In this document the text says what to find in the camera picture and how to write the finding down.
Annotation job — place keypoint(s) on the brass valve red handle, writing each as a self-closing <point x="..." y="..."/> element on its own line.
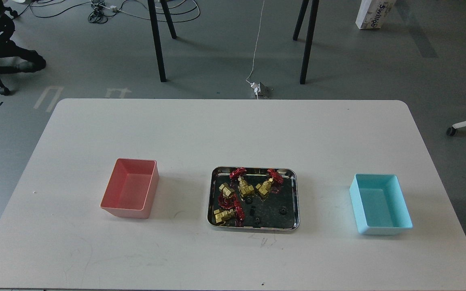
<point x="245" y="189"/>
<point x="226" y="196"/>
<point x="265" y="188"/>
<point x="236" y="211"/>

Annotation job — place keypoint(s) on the pink plastic box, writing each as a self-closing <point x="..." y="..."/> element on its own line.
<point x="131" y="189"/>

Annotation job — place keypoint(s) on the light blue plastic box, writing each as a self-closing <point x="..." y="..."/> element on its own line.
<point x="379" y="205"/>

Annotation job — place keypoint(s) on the white cardboard box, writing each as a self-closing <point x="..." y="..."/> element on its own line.
<point x="372" y="13"/>

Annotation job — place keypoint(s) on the shiny metal tray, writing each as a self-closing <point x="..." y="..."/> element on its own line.
<point x="267" y="209"/>

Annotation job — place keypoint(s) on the grey floor power socket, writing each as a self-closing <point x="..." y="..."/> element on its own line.
<point x="260" y="90"/>

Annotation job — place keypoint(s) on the black table leg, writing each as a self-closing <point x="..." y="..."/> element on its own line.
<point x="309" y="40"/>
<point x="169" y="21"/>
<point x="156" y="38"/>
<point x="300" y="19"/>

